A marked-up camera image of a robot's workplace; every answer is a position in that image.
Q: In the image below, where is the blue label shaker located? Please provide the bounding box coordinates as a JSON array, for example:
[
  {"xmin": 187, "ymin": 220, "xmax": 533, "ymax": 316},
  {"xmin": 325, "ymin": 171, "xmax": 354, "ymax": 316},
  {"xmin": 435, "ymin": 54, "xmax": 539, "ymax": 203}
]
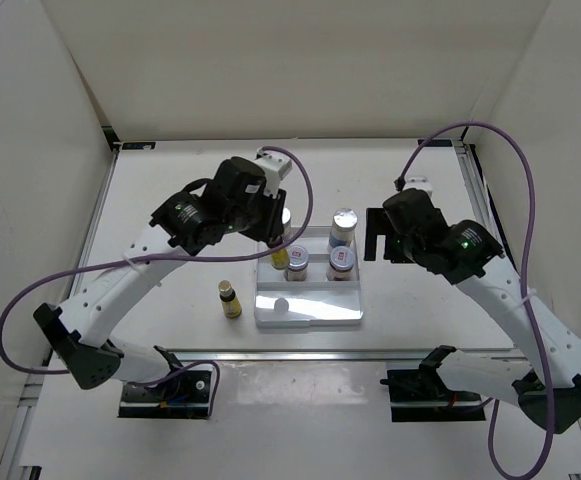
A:
[
  {"xmin": 327, "ymin": 207, "xmax": 358, "ymax": 252},
  {"xmin": 282, "ymin": 207, "xmax": 292, "ymax": 241}
]

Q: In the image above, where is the yellow small bottle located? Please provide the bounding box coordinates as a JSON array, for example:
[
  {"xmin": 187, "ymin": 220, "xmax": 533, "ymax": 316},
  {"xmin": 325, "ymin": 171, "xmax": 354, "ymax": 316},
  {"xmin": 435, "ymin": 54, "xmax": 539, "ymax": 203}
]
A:
[
  {"xmin": 270, "ymin": 244, "xmax": 290, "ymax": 270},
  {"xmin": 218, "ymin": 280, "xmax": 242, "ymax": 319}
]

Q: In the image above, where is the red cap jar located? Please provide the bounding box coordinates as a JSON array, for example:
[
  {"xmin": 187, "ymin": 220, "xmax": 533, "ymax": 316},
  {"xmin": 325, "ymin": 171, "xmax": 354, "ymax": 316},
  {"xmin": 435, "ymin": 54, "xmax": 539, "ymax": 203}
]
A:
[
  {"xmin": 284, "ymin": 245, "xmax": 310, "ymax": 282},
  {"xmin": 326, "ymin": 246, "xmax": 356, "ymax": 281}
]

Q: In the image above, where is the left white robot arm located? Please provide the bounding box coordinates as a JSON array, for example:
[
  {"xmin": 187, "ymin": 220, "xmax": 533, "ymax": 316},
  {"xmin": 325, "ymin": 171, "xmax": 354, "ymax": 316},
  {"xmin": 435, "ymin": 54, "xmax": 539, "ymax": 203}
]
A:
[{"xmin": 33, "ymin": 152, "xmax": 292, "ymax": 400}]

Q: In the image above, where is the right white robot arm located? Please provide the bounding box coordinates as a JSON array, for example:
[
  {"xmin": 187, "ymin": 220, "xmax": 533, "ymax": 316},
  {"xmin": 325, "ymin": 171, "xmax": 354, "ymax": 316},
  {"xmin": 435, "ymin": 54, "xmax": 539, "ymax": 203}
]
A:
[{"xmin": 364, "ymin": 189, "xmax": 581, "ymax": 434}]

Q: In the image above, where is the white divided tray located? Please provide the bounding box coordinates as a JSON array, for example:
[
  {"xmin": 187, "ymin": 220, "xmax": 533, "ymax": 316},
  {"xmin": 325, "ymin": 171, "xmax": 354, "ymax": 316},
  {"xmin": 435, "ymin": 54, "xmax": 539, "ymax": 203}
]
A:
[{"xmin": 254, "ymin": 226, "xmax": 363, "ymax": 330}]

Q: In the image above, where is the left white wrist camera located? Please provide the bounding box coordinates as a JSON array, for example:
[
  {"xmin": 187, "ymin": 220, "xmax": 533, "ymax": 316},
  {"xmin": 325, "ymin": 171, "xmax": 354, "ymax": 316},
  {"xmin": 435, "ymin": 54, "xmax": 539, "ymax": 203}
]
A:
[{"xmin": 254, "ymin": 150, "xmax": 292, "ymax": 198}]

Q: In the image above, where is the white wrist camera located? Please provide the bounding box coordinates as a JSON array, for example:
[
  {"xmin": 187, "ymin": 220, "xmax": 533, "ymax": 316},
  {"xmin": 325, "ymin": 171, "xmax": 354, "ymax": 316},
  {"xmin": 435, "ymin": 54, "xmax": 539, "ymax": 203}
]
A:
[
  {"xmin": 404, "ymin": 175, "xmax": 433, "ymax": 197},
  {"xmin": 254, "ymin": 150, "xmax": 292, "ymax": 198}
]

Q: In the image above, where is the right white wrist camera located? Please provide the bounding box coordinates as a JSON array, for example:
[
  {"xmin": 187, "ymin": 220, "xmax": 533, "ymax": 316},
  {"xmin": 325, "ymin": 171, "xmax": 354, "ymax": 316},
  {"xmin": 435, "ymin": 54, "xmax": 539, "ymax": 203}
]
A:
[{"xmin": 404, "ymin": 175, "xmax": 433, "ymax": 197}]

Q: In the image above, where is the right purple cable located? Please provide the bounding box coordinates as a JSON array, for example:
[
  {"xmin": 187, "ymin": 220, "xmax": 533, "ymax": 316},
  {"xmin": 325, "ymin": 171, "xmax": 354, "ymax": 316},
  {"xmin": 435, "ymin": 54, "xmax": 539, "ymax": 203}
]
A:
[{"xmin": 393, "ymin": 121, "xmax": 555, "ymax": 479}]

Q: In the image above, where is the purple cable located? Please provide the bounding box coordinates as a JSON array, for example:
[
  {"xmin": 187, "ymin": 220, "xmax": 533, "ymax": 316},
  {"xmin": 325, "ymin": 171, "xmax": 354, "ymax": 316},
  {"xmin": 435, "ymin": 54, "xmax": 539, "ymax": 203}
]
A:
[
  {"xmin": 0, "ymin": 145, "xmax": 314, "ymax": 419},
  {"xmin": 393, "ymin": 121, "xmax": 555, "ymax": 479}
]

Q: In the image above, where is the aluminium front rail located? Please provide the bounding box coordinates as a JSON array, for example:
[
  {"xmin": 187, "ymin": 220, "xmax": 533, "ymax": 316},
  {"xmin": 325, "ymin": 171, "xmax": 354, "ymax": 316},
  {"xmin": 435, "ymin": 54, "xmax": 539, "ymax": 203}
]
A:
[{"xmin": 24, "ymin": 347, "xmax": 526, "ymax": 386}]

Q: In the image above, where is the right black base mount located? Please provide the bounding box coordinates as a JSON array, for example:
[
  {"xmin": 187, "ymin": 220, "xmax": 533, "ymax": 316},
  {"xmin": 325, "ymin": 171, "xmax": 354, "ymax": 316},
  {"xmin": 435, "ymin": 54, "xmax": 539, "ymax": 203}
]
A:
[{"xmin": 379, "ymin": 369, "xmax": 486, "ymax": 423}]

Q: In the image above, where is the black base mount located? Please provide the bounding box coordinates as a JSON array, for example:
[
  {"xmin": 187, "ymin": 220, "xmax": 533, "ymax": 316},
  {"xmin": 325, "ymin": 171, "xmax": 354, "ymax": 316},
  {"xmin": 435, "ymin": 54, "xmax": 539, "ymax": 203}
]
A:
[
  {"xmin": 117, "ymin": 360, "xmax": 221, "ymax": 420},
  {"xmin": 379, "ymin": 369, "xmax": 486, "ymax": 423}
]

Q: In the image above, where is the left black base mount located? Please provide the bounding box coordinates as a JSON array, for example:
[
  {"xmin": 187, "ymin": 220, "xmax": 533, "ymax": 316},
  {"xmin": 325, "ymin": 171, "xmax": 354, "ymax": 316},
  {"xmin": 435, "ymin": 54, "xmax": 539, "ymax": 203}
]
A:
[{"xmin": 117, "ymin": 360, "xmax": 221, "ymax": 420}]

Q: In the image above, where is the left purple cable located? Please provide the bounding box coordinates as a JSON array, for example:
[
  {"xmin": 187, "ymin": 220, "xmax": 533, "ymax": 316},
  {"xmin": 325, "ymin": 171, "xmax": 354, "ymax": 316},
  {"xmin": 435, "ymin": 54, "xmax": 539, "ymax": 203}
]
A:
[{"xmin": 0, "ymin": 145, "xmax": 314, "ymax": 419}]

